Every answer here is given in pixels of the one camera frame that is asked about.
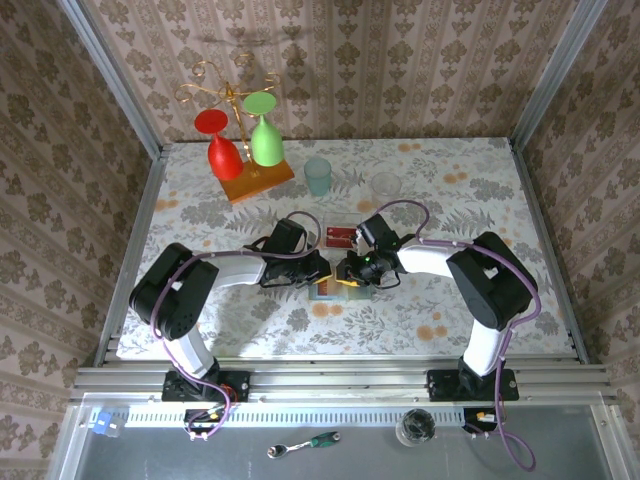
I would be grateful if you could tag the floral tablecloth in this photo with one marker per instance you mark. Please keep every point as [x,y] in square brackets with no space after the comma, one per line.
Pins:
[350,330]

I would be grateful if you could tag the grey metal shelf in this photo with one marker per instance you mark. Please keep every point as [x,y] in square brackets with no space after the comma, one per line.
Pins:
[375,465]

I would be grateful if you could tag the aluminium frame post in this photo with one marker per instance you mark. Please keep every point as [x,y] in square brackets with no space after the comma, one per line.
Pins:
[555,75]
[117,82]

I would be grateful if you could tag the aluminium front frame rail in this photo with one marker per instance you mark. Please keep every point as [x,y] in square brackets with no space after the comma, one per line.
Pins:
[340,382]

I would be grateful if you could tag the green wine glass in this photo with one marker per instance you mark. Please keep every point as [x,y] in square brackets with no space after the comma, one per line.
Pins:
[266,142]

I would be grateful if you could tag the black connector block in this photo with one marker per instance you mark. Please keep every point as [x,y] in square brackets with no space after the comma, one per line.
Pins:
[477,417]
[205,417]

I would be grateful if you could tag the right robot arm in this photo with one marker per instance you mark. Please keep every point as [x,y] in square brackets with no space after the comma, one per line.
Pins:
[492,280]

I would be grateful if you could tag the maroon credit card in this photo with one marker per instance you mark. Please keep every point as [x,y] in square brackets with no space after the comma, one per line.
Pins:
[322,290]

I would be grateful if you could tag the red wine glass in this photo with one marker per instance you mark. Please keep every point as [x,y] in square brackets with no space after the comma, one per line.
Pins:
[225,157]

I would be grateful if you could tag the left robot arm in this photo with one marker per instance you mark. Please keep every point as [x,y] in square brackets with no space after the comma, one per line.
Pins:
[172,295]

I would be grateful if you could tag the clear glass jar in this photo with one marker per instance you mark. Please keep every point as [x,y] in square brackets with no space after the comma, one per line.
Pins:
[415,427]

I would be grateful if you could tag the aluminium side rail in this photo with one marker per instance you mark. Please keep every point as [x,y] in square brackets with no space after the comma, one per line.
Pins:
[145,210]
[544,225]

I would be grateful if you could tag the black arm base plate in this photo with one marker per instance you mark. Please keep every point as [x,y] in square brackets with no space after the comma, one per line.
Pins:
[507,385]
[235,387]

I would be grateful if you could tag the small blue plastic part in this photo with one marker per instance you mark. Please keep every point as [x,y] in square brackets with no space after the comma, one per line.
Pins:
[102,422]

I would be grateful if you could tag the frosted teal cup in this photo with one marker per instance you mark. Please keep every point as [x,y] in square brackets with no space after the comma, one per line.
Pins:
[317,177]

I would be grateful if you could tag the clear plastic cup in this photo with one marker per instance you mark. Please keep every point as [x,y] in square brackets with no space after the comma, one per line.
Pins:
[386,185]

